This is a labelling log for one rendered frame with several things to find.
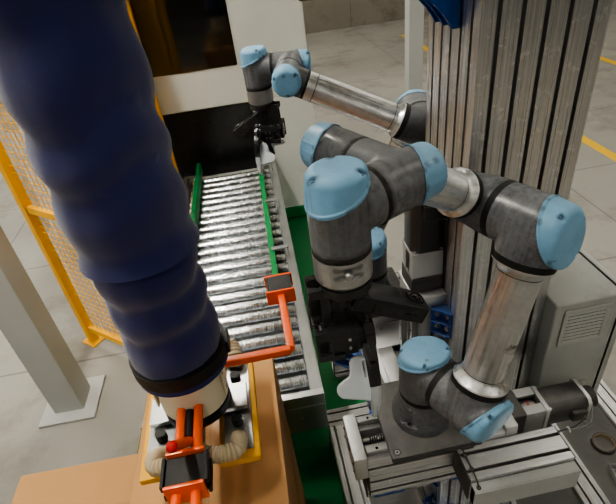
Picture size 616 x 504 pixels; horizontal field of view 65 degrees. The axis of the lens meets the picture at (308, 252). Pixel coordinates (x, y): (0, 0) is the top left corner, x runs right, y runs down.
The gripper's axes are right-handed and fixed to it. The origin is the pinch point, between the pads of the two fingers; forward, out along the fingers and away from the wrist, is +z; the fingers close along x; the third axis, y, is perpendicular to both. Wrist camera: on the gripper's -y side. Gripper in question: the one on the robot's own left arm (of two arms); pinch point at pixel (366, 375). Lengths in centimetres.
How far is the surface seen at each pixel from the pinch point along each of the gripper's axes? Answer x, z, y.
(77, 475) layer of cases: -63, 98, 95
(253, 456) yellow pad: -20, 45, 24
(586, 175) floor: -290, 153, -266
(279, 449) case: -29, 58, 19
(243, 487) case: -21, 58, 29
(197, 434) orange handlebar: -20, 33, 34
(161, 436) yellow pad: -29, 42, 46
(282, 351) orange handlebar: -40, 33, 13
